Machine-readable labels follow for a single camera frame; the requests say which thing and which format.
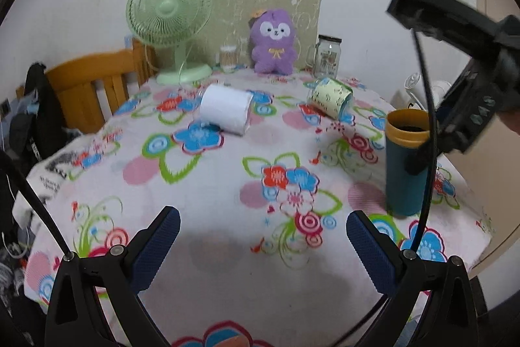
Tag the green desk fan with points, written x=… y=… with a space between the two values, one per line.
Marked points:
x=162 y=24

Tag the floral tablecloth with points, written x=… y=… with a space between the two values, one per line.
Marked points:
x=262 y=249

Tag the white small fan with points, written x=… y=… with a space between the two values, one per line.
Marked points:
x=412 y=94

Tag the glass jar dark lid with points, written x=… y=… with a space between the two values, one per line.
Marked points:
x=324 y=56

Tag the black bag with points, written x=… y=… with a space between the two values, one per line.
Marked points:
x=37 y=129

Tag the purple plush bunny toy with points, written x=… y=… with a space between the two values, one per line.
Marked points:
x=272 y=36

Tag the dark teal cup yellow rim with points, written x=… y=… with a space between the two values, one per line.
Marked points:
x=408 y=155

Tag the white printed tote bag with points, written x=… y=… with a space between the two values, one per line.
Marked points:
x=45 y=179

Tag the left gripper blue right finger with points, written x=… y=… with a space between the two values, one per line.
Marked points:
x=449 y=317

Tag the white paper wrapped cup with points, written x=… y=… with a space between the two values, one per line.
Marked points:
x=227 y=108

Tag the patterned green wall board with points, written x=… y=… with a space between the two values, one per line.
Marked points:
x=229 y=25

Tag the pale yellow patterned cup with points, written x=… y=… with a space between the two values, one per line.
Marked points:
x=330 y=97

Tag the orange wooden chair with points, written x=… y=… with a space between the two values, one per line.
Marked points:
x=74 y=82

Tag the cotton swab container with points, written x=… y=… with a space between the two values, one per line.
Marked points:
x=228 y=58

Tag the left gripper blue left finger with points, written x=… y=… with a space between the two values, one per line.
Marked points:
x=75 y=317

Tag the person's right hand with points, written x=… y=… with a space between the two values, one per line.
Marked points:
x=511 y=119

